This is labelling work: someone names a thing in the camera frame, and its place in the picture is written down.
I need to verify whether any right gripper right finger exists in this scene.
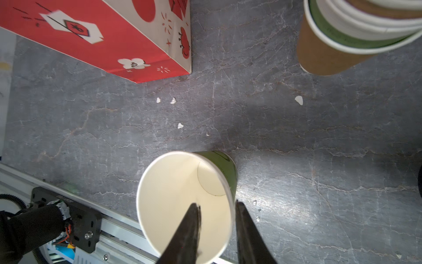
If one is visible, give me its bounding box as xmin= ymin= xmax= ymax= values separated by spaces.
xmin=235 ymin=200 xmax=276 ymax=264

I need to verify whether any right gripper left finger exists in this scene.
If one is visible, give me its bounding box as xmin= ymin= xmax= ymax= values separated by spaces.
xmin=157 ymin=203 xmax=201 ymax=264

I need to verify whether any green paper coffee cup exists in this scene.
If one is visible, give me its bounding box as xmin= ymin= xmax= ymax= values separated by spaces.
xmin=136 ymin=151 xmax=237 ymax=264

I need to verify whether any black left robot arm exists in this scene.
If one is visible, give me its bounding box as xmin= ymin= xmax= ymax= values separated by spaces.
xmin=1 ymin=194 xmax=65 ymax=264

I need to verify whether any red white paper bag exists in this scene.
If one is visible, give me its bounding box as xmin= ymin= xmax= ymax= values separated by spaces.
xmin=1 ymin=0 xmax=192 ymax=83

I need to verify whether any stack of paper cups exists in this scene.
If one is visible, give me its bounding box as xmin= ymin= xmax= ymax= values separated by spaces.
xmin=296 ymin=1 xmax=422 ymax=76

